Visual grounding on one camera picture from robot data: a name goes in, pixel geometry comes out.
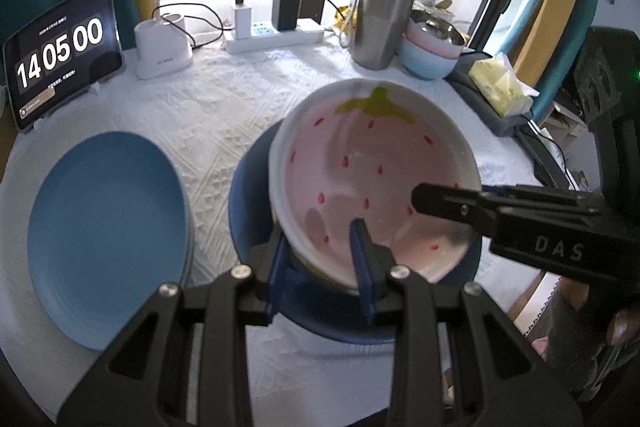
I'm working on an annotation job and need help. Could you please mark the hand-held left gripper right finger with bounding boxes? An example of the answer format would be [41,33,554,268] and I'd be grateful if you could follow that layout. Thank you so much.
[348,218,583,427]

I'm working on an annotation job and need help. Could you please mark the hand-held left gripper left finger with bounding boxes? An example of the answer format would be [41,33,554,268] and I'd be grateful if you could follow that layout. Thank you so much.
[57,227,289,427]

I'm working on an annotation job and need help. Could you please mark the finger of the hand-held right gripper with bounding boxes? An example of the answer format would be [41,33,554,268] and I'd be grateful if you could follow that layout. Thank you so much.
[410,183,502,234]
[481,185,606,208]

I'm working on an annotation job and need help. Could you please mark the dark blue bowl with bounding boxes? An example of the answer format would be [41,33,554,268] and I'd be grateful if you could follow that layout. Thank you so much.
[228,122,484,346]

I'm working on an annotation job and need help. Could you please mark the pink strawberry print bowl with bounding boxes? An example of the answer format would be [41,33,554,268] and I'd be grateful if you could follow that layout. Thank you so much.
[268,78,484,291]

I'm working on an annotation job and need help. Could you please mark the blue plate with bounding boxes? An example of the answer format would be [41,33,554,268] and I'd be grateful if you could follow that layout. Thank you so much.
[177,202,195,288]
[27,131,191,351]

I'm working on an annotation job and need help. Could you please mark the person's right hand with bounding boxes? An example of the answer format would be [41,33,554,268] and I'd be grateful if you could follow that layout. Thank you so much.
[602,307,640,358]

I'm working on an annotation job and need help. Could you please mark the black smartphone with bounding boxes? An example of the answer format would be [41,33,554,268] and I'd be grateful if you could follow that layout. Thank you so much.
[515,126,572,188]

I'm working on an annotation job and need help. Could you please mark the person's grey pants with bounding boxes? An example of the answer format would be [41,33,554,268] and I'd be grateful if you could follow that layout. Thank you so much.
[539,276,617,404]

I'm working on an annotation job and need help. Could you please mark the yellow tissue pack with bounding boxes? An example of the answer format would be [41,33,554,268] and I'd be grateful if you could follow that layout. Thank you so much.
[467,54,541,118]

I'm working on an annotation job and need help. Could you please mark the light blue bowl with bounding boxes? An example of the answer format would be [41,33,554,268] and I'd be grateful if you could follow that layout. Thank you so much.
[399,38,459,80]

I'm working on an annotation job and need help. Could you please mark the pale pink bowl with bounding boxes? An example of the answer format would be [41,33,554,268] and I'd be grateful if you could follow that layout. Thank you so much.
[403,23,464,60]

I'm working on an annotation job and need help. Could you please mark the steel bowl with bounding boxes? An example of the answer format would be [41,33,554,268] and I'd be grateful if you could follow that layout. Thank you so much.
[407,9,469,48]

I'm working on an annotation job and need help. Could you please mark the steel tumbler with black lid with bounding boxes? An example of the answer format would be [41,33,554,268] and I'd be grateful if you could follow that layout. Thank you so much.
[348,0,417,70]

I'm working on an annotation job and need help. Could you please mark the yellow crinkled wrapper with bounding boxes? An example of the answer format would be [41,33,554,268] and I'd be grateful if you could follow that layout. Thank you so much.
[333,4,357,34]

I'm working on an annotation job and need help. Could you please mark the white power strip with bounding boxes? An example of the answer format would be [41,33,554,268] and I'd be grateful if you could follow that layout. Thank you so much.
[223,19,325,54]

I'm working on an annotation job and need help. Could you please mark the black charger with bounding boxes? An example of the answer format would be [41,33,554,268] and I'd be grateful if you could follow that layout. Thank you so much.
[272,0,301,32]

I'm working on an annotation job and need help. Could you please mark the white desk lamp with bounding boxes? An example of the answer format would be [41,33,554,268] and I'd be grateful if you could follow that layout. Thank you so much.
[133,13,194,81]

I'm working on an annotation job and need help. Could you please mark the white charger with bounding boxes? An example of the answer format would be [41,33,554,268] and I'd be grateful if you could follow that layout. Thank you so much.
[230,0,254,40]

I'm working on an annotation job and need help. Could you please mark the tablet showing clock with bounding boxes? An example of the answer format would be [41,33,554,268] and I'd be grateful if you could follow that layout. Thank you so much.
[2,0,125,133]

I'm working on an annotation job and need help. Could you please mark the black phone cable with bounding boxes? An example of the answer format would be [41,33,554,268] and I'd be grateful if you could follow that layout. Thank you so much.
[522,116,572,174]

